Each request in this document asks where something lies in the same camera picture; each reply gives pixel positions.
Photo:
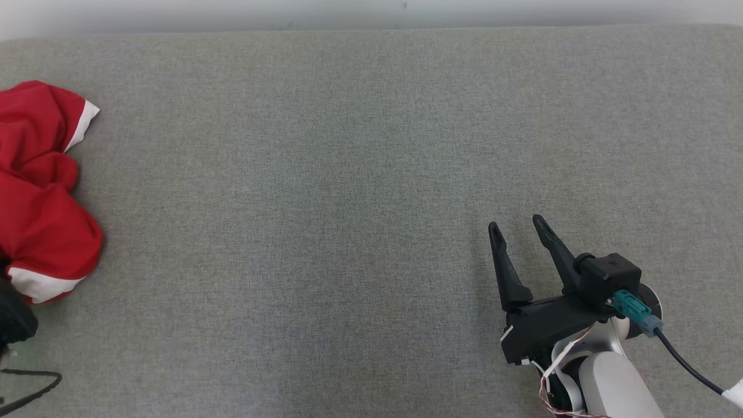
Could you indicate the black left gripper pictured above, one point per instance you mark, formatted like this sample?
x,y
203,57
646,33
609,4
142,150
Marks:
x,y
14,319

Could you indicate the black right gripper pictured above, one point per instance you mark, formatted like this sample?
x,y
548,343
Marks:
x,y
540,328

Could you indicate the red shorts white hem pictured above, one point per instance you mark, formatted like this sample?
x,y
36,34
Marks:
x,y
46,232

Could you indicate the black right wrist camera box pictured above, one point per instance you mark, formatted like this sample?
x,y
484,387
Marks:
x,y
609,278

